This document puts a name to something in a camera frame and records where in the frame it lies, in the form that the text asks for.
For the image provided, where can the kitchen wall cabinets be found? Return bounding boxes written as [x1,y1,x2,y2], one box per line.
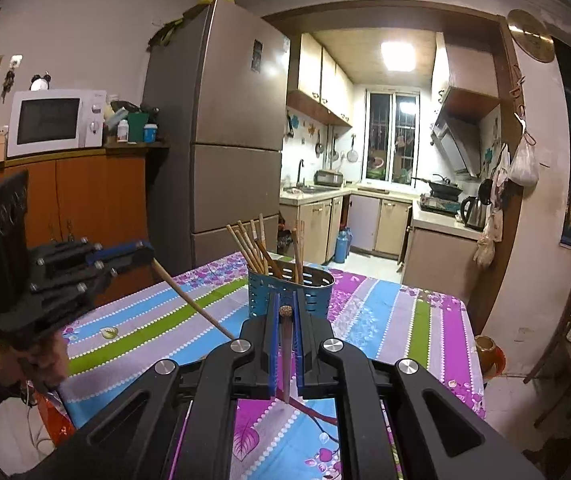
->
[288,32,355,128]

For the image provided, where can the striped floral tablecloth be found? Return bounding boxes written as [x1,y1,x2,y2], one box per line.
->
[58,252,486,480]

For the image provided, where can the perforated metal utensil holder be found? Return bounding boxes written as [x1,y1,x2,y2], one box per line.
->
[248,262,335,321]

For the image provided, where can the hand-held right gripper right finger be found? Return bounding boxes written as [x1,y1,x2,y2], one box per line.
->
[294,310,546,480]

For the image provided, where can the beige window base cabinets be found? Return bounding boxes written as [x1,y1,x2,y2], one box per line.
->
[348,192,413,261]

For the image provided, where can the orange wooden cabinet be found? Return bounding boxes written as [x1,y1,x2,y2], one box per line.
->
[0,142,171,306]

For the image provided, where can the red plastic bag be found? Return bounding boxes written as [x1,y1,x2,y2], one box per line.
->
[35,390,76,446]

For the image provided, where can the white plastic bag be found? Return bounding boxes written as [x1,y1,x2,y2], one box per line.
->
[509,120,540,188]

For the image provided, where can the bunch of chopsticks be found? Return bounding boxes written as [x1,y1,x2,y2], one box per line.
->
[226,212,307,286]

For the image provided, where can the square ceiling light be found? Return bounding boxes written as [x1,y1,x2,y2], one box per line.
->
[380,40,416,73]

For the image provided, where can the person's left hand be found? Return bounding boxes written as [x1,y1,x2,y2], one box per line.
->
[0,331,71,394]

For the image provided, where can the grey tall refrigerator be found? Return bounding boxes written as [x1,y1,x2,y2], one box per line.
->
[141,0,291,273]

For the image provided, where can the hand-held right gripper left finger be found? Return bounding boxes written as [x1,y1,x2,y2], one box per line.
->
[14,305,282,480]

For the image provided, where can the metal range hood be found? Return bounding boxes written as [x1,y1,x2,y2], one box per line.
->
[430,85,501,181]

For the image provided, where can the gas stove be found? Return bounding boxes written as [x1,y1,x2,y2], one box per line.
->
[418,199,461,216]

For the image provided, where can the barred kitchen window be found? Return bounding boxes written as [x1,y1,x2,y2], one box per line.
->
[365,87,421,183]

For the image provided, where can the steel electric kettle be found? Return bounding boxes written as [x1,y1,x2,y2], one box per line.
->
[460,195,491,232]

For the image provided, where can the white microwave oven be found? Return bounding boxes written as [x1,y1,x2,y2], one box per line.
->
[6,89,107,158]

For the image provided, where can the orange clay pot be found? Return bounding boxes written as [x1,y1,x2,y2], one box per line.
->
[474,335,507,381]

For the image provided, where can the black wok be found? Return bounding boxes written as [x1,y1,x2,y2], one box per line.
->
[410,174,463,198]

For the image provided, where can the beige hanging bag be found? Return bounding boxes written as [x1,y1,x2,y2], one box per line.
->
[473,210,503,268]

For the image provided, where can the round gold wall plate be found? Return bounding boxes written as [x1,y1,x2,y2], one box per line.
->
[508,8,556,64]

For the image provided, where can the green plastic container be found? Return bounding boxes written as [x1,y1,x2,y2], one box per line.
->
[128,112,150,143]

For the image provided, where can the brown wooden chopstick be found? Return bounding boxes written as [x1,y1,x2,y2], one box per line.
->
[278,306,293,405]
[153,259,236,341]

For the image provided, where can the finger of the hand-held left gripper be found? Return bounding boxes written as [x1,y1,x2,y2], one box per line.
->
[29,238,156,272]
[29,266,119,307]

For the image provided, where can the dark green cloth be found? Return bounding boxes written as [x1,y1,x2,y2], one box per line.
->
[146,19,186,51]

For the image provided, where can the beige stove base cabinet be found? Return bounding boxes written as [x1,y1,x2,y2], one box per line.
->
[400,210,483,306]

